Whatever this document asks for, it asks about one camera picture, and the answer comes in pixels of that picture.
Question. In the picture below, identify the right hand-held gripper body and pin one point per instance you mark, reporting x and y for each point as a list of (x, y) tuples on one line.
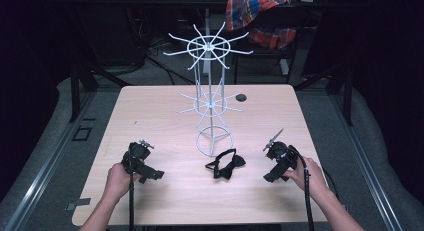
[(282, 159)]

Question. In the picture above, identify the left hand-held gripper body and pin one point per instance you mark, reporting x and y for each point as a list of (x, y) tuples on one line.
[(136, 157)]

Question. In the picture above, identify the black bow tie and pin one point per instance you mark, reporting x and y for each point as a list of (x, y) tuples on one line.
[(228, 163)]

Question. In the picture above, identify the person's left hand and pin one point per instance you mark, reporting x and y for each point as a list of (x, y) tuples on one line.
[(117, 181)]

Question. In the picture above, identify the person's right hand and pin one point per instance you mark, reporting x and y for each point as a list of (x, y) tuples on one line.
[(308, 177)]

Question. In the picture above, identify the black tape square outline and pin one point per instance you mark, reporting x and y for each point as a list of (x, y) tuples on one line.
[(74, 133)]

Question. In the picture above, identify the grey tape strip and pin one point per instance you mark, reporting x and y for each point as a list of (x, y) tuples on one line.
[(78, 203)]

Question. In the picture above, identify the black metal stand leg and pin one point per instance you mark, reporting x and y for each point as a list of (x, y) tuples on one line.
[(347, 97), (75, 94)]

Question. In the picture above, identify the plaid cloth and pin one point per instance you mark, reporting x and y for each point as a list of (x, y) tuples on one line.
[(253, 14)]

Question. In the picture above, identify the black metal chair frame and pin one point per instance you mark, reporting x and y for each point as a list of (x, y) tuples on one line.
[(293, 57)]

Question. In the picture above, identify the aluminium floor rail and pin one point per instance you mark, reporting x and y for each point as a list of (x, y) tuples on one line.
[(366, 164), (46, 164)]

